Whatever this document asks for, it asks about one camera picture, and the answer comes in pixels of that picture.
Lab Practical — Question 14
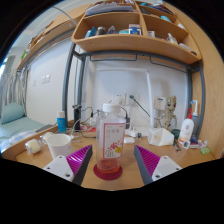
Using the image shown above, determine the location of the bed with teal pillow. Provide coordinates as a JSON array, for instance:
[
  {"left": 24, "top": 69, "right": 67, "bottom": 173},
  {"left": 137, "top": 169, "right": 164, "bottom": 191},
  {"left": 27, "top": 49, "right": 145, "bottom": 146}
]
[{"left": 0, "top": 102, "right": 56, "bottom": 149}]

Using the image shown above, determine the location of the grey metal frame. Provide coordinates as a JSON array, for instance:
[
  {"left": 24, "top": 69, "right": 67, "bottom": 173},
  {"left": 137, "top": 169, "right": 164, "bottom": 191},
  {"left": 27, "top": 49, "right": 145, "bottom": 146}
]
[{"left": 61, "top": 41, "right": 206, "bottom": 138}]

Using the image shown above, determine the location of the white paper bag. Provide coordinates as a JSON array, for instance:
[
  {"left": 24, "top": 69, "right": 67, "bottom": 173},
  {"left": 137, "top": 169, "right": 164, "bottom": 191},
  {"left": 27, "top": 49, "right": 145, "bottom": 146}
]
[{"left": 147, "top": 127, "right": 175, "bottom": 147}]

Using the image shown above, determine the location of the clear bottle with pink drink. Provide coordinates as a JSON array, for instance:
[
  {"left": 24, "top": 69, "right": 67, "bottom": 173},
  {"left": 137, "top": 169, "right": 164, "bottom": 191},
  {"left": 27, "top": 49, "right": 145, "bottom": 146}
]
[{"left": 95, "top": 102, "right": 127, "bottom": 174}]

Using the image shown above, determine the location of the white earbuds case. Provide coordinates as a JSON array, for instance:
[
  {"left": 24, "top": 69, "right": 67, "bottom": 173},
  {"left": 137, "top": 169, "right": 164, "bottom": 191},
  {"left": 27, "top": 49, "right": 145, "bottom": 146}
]
[{"left": 123, "top": 136, "right": 136, "bottom": 145}]

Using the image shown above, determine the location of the white power strip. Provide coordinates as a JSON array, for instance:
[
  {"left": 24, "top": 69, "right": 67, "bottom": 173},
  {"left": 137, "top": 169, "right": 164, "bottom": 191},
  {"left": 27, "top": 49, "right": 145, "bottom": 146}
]
[{"left": 124, "top": 128, "right": 139, "bottom": 138}]

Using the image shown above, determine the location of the small pale round ball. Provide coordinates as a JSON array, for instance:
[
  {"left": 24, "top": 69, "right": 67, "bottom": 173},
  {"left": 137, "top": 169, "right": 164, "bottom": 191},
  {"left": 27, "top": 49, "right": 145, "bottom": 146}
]
[{"left": 24, "top": 138, "right": 42, "bottom": 155}]

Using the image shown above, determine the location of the small tree figurine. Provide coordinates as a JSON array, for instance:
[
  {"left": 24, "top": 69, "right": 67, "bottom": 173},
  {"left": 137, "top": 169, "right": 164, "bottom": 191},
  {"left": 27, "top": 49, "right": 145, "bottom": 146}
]
[{"left": 159, "top": 95, "right": 178, "bottom": 131}]

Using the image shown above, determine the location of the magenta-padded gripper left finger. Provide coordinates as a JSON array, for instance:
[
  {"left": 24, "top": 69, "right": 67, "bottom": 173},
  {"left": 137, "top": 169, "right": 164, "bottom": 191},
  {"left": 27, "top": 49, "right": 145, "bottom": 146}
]
[{"left": 43, "top": 143, "right": 94, "bottom": 187}]

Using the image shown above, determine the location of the black upright device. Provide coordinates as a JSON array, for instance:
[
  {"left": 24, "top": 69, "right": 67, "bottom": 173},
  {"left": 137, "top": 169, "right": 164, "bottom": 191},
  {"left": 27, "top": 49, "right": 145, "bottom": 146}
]
[{"left": 72, "top": 104, "right": 83, "bottom": 132}]

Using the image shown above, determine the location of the white wall box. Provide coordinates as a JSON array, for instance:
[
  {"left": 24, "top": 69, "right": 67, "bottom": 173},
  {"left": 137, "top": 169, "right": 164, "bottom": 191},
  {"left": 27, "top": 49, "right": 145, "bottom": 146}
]
[{"left": 153, "top": 96, "right": 167, "bottom": 111}]

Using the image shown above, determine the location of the white paper cup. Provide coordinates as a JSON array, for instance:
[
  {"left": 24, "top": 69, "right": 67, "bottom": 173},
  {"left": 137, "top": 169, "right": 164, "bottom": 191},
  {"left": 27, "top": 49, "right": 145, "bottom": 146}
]
[{"left": 46, "top": 133, "right": 73, "bottom": 160}]

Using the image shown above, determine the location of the flat round red coaster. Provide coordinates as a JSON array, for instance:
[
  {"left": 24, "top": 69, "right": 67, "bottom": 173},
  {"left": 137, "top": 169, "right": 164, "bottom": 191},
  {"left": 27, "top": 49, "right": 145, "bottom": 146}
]
[{"left": 92, "top": 163, "right": 124, "bottom": 181}]

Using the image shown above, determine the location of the blue and white box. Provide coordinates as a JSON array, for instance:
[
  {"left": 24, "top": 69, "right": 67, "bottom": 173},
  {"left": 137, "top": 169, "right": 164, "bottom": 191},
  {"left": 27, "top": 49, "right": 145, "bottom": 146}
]
[{"left": 191, "top": 138, "right": 208, "bottom": 149}]

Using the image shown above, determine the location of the white pump bottle red nozzle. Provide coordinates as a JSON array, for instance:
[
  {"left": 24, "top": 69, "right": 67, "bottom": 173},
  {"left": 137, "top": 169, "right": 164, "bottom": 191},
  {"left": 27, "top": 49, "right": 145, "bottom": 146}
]
[{"left": 178, "top": 108, "right": 195, "bottom": 145}]

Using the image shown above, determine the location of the white wall socket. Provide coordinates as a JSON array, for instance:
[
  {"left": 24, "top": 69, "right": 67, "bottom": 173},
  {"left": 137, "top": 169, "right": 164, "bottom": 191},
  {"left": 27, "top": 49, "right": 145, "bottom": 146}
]
[
  {"left": 113, "top": 93, "right": 127, "bottom": 106},
  {"left": 127, "top": 93, "right": 139, "bottom": 106}
]

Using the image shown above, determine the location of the blue tube with white cap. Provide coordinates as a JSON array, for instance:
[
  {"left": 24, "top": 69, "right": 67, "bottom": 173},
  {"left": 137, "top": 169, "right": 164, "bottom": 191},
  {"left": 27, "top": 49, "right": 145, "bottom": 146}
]
[{"left": 56, "top": 110, "right": 67, "bottom": 134}]

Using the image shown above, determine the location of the wooden shelf unit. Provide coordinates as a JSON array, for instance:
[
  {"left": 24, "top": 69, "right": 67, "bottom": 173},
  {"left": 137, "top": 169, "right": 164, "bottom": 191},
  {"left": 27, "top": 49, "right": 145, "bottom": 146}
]
[{"left": 71, "top": 0, "right": 203, "bottom": 65}]

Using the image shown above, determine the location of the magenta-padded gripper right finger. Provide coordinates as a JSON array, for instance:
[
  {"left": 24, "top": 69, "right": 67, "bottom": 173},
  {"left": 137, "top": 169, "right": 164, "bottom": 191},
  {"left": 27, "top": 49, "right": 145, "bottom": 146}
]
[{"left": 133, "top": 144, "right": 184, "bottom": 185}]

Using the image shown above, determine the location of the blue spray bottle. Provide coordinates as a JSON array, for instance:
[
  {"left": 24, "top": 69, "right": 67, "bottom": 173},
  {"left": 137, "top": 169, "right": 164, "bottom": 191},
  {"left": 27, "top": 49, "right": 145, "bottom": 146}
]
[{"left": 190, "top": 99, "right": 200, "bottom": 137}]

